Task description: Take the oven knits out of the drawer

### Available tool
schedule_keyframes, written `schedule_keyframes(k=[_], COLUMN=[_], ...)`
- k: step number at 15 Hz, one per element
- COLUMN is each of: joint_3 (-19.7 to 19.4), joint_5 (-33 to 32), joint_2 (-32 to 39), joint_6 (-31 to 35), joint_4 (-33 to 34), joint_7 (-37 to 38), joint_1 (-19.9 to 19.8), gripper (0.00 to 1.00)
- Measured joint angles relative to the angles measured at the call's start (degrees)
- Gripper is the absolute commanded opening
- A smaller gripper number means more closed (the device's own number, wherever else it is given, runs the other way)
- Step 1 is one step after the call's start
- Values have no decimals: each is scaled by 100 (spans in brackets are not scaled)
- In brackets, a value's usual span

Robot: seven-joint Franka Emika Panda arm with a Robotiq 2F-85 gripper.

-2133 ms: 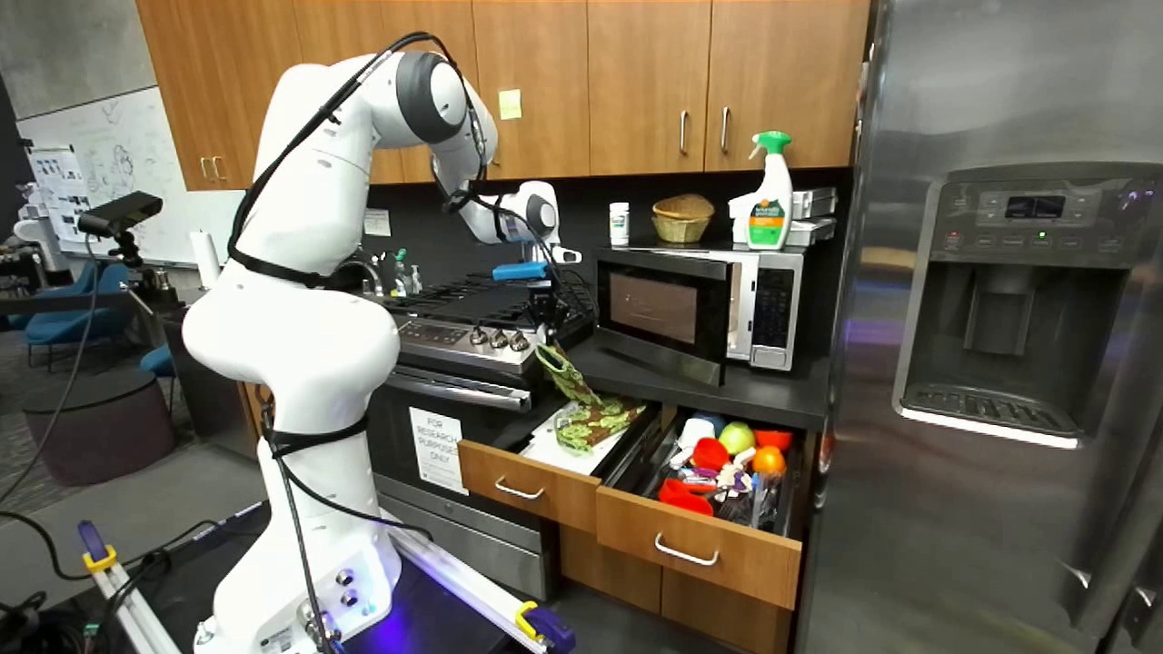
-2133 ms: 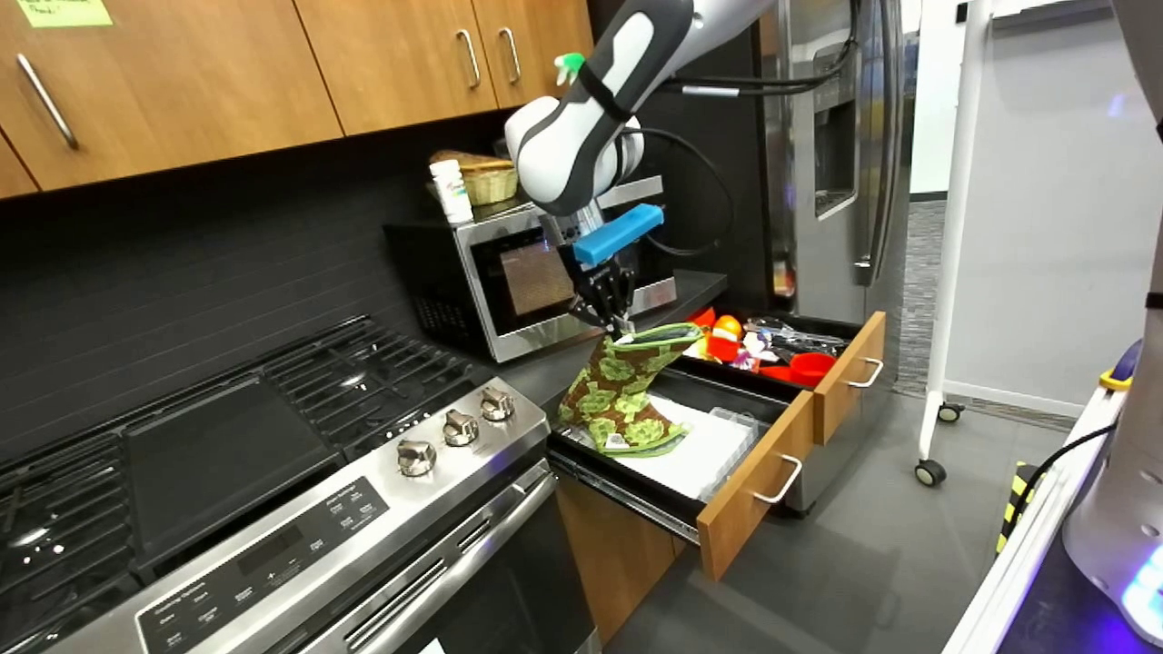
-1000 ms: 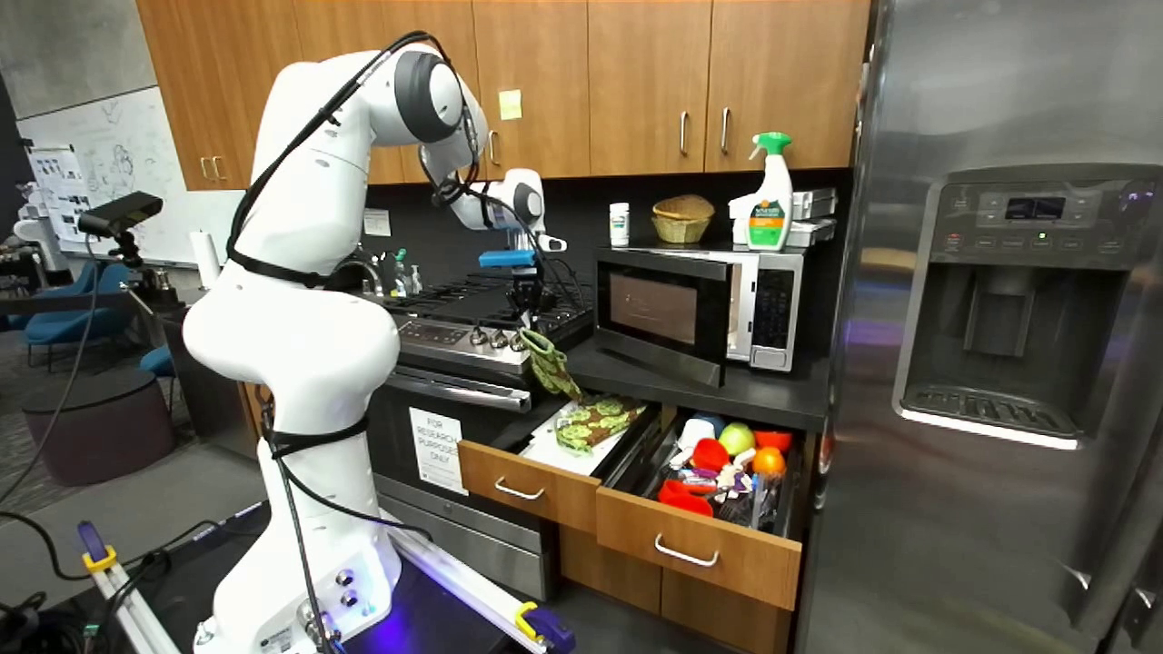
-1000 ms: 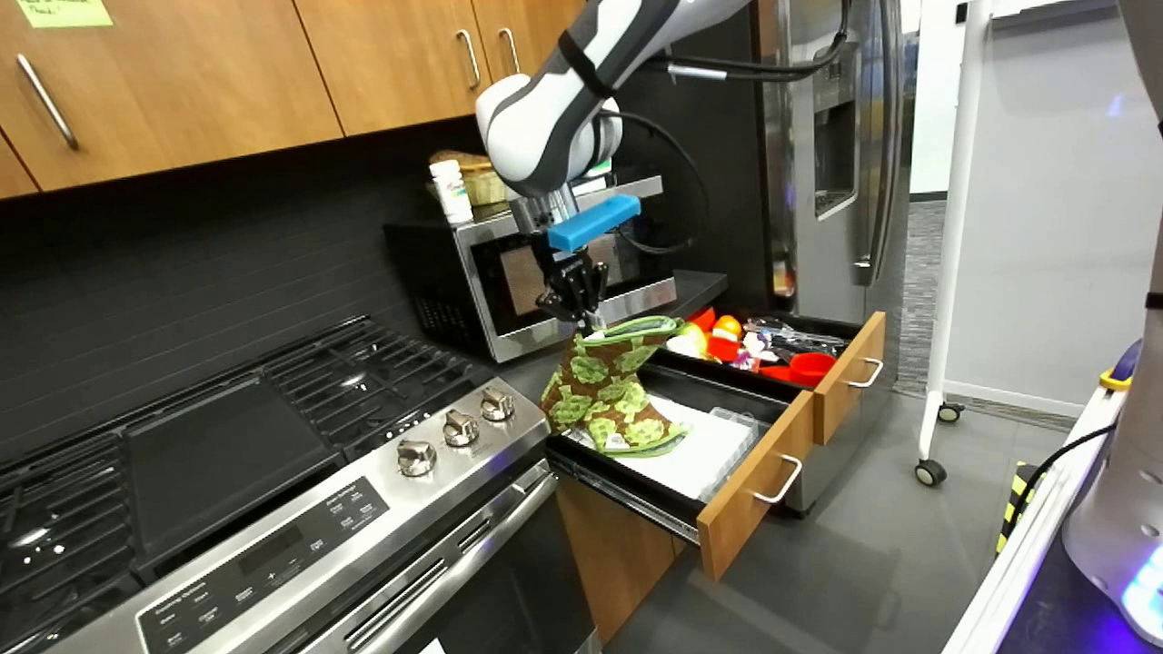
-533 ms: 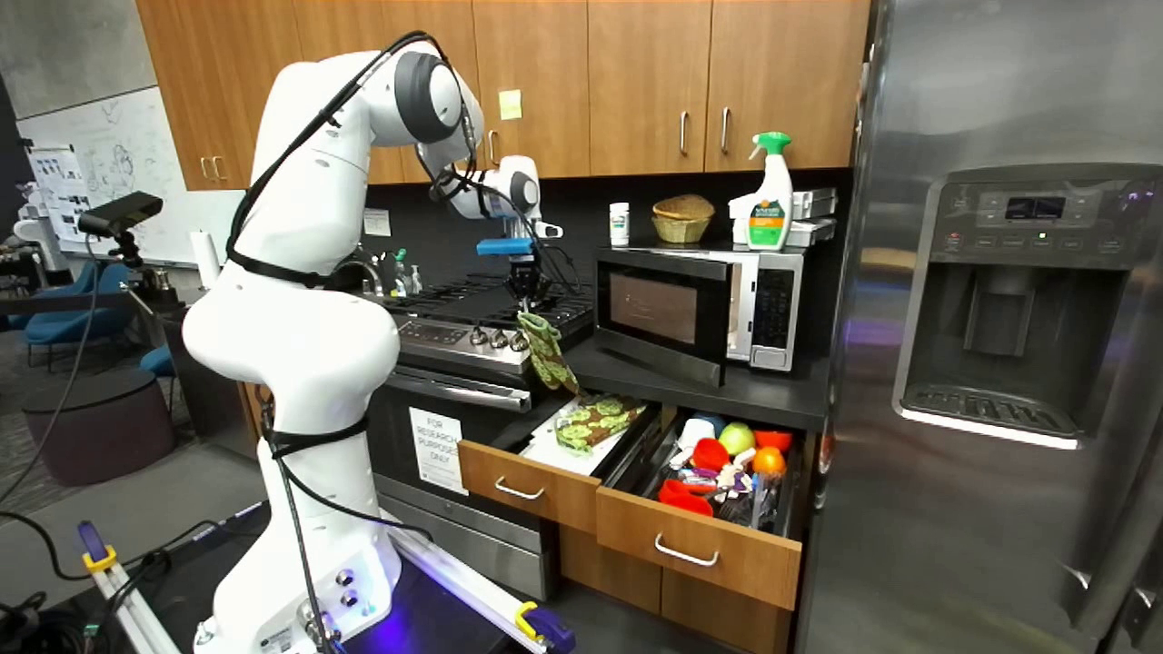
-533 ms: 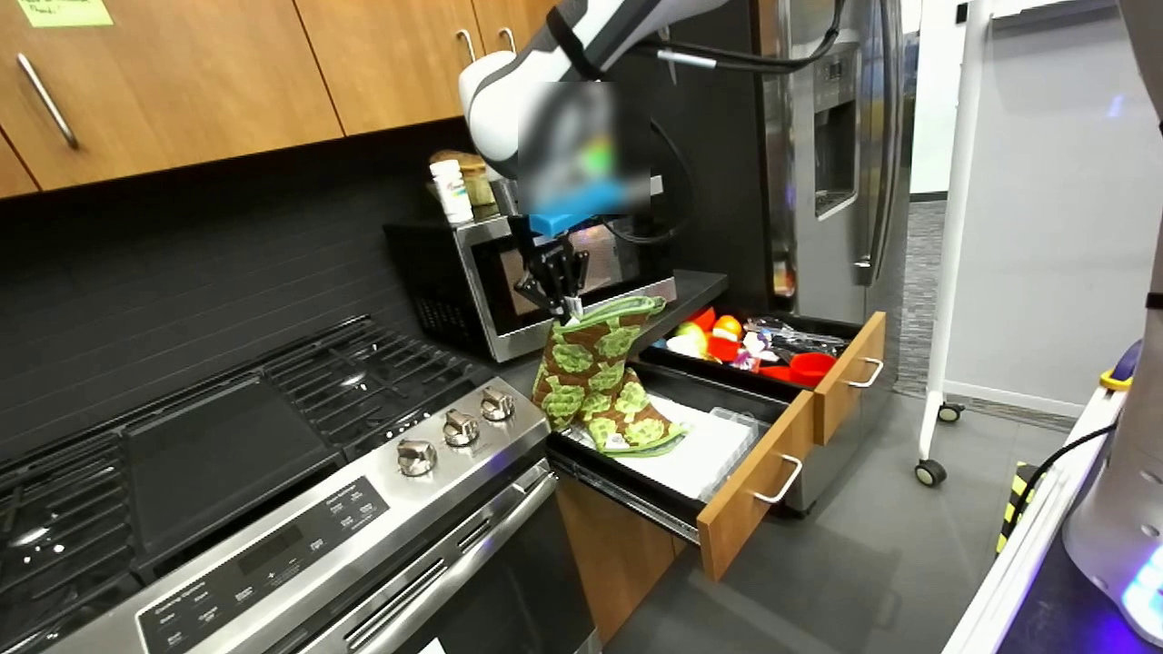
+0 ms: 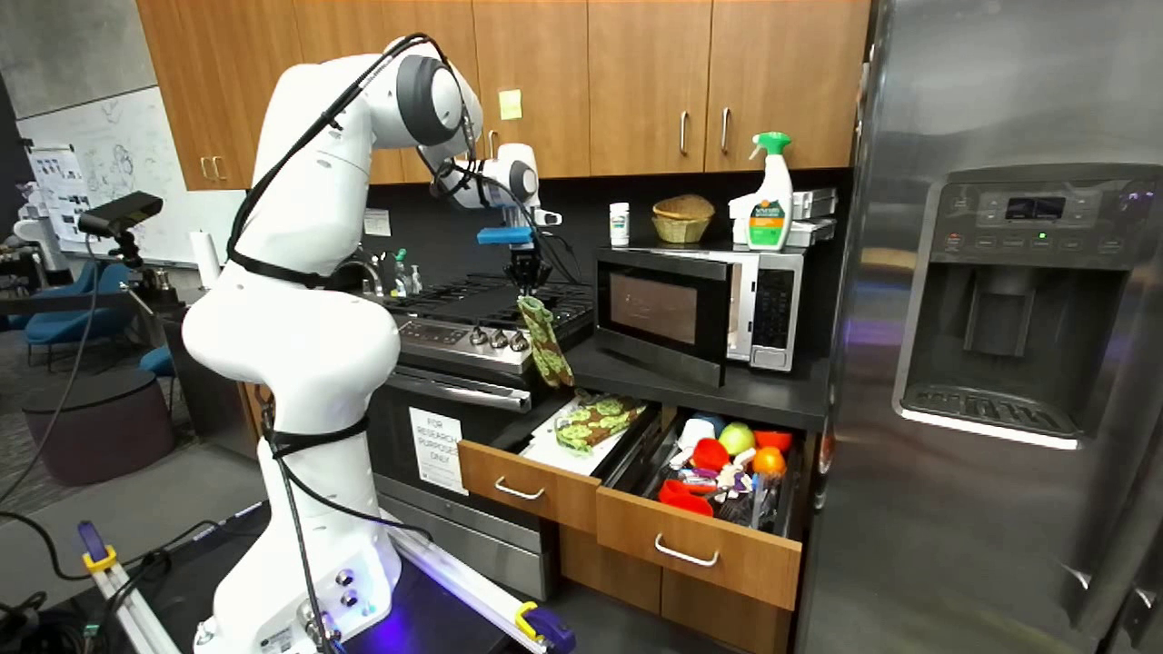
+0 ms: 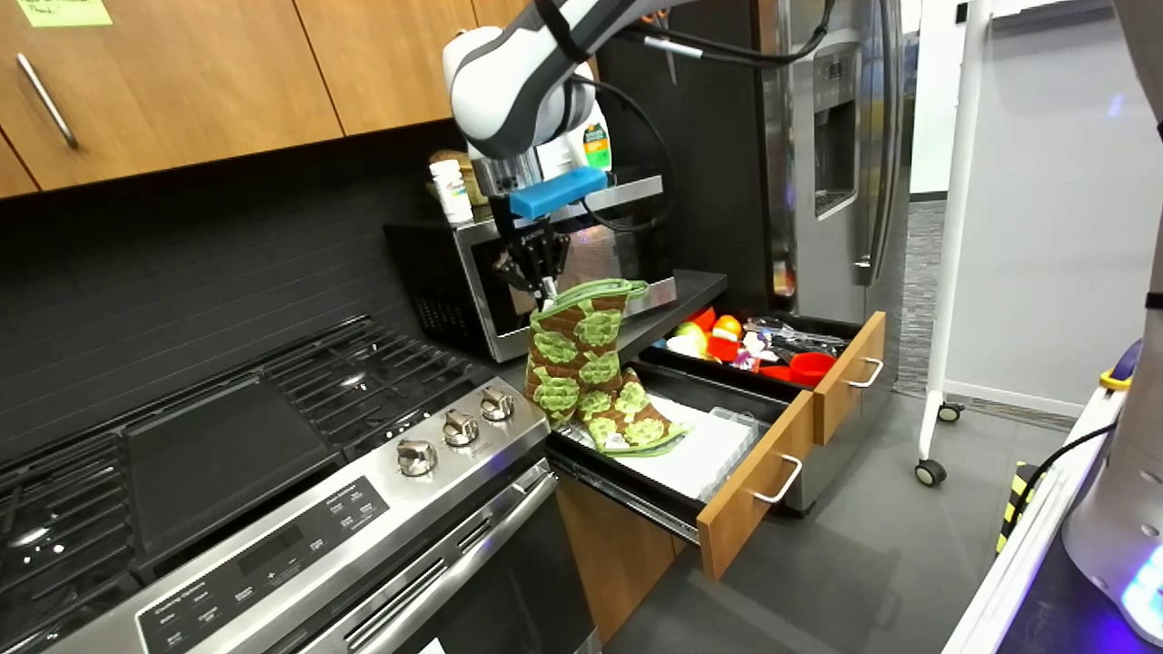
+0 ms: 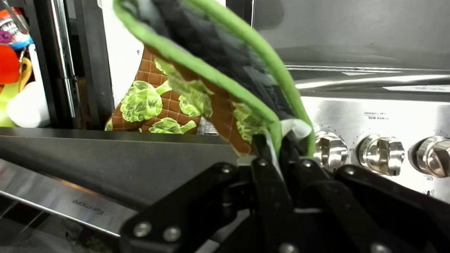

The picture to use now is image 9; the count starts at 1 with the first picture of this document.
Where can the silver stove knob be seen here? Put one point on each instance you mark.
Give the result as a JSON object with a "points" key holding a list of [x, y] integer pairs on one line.
{"points": [[379, 154], [433, 156], [330, 149]]}

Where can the white plastic cup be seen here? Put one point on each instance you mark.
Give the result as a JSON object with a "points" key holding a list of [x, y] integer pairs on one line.
{"points": [[28, 109]]}

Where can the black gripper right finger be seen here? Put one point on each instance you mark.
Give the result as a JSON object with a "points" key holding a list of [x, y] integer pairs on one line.
{"points": [[365, 215]]}

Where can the yellow green plastic ball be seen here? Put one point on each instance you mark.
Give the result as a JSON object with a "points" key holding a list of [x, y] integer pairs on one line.
{"points": [[4, 109]]}

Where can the green patterned oven mitt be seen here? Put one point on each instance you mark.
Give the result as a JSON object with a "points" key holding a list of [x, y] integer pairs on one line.
{"points": [[211, 70]]}

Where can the small red measuring cup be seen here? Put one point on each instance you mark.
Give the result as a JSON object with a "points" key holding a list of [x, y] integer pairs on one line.
{"points": [[7, 64]]}

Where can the colourful snack packet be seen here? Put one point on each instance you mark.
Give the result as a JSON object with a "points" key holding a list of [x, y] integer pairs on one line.
{"points": [[11, 32]]}

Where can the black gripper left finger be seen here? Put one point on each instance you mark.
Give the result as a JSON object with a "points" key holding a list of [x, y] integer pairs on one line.
{"points": [[205, 215]]}

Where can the stainless gas stove range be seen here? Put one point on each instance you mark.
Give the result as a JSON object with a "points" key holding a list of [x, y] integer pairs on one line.
{"points": [[398, 116]]}

